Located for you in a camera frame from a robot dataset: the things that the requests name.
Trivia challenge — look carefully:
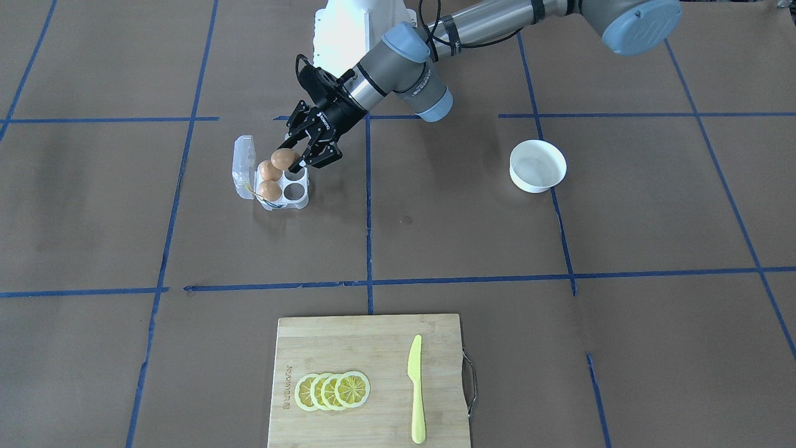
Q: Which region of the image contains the clear plastic egg box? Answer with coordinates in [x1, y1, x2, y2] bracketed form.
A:
[231, 135, 310, 211]

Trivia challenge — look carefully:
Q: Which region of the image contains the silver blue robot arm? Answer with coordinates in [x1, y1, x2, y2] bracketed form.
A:
[272, 1, 682, 173]

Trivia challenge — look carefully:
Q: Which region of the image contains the yellow plastic knife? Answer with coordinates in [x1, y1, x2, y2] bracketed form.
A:
[407, 334, 427, 444]

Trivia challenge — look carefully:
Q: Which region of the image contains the white bowl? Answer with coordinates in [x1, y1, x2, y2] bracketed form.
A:
[509, 139, 568, 194]

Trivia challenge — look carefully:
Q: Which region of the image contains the brown egg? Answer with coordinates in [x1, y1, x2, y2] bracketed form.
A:
[270, 147, 299, 171]
[257, 159, 282, 182]
[257, 181, 282, 202]

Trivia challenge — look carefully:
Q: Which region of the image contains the wooden cutting board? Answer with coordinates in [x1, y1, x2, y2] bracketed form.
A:
[267, 313, 471, 447]

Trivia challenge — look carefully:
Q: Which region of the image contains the lemon slice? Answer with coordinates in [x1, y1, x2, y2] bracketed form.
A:
[335, 371, 371, 409]
[310, 373, 330, 411]
[294, 373, 318, 412]
[320, 374, 344, 411]

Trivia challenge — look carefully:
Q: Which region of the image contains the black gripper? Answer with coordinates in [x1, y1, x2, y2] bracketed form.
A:
[276, 55, 368, 175]

